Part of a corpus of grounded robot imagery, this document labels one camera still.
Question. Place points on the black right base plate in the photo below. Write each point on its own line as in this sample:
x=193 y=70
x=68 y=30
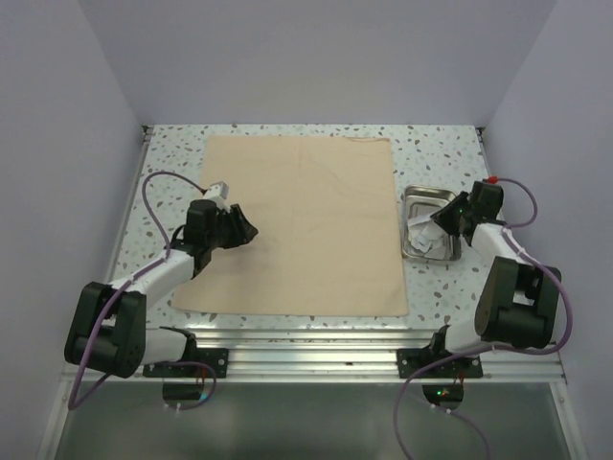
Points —
x=423 y=363

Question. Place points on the long white paper packet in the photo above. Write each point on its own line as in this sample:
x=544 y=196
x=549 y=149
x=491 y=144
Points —
x=423 y=223

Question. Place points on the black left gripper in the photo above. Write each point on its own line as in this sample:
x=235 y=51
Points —
x=242 y=232

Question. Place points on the white printed paper packet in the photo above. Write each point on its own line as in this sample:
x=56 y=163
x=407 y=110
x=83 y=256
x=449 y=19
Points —
x=426 y=238

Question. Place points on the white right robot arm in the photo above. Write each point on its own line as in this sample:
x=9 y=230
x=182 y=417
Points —
x=516 y=310

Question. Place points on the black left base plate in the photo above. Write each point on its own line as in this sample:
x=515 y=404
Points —
x=203 y=362

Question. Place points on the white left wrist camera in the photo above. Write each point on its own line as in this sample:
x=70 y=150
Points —
x=219 y=189

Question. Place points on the beige cloth mat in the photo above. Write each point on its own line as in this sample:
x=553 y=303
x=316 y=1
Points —
x=328 y=241

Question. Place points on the stainless steel tray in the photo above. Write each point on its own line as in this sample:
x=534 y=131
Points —
x=422 y=200

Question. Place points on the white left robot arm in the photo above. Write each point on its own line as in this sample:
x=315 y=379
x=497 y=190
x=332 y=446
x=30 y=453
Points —
x=109 y=330

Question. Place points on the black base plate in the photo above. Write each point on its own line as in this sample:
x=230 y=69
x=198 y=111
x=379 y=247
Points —
x=203 y=362
x=423 y=363

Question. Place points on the aluminium rail frame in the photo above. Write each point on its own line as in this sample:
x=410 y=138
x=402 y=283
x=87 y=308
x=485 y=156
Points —
x=316 y=386

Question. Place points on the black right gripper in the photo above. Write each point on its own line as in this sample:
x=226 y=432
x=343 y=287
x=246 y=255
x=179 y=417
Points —
x=442 y=217

